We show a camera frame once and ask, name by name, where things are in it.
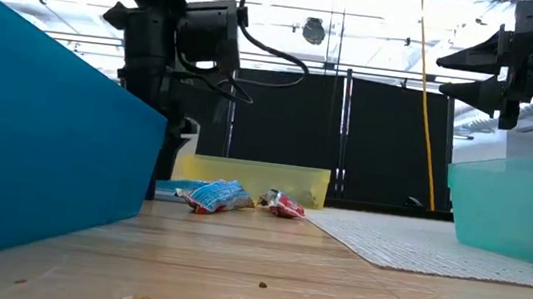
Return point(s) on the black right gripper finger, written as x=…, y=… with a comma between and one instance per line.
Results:
x=483, y=56
x=484, y=94

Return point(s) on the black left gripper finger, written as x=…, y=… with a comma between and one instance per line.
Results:
x=168, y=158

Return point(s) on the blue wrapper granola bar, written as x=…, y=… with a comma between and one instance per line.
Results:
x=216, y=196
x=181, y=187

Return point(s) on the red green wrapper granola bar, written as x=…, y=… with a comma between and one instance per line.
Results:
x=285, y=206

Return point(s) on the dark blue plastic bin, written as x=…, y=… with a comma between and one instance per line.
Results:
x=35, y=143

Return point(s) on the yellow translucent plastic bin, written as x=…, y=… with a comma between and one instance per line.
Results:
x=268, y=177

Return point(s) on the teal translucent plastic bin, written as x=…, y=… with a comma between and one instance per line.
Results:
x=516, y=213

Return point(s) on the black partition screen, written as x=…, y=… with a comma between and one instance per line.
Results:
x=299, y=123

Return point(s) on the grey woven mat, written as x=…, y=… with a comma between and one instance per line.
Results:
x=436, y=249

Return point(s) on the black round ceiling lamp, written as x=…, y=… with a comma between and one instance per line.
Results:
x=314, y=31

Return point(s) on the grey ceiling duct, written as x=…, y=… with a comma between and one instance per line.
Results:
x=475, y=124

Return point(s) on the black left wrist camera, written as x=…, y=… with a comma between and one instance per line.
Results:
x=209, y=32

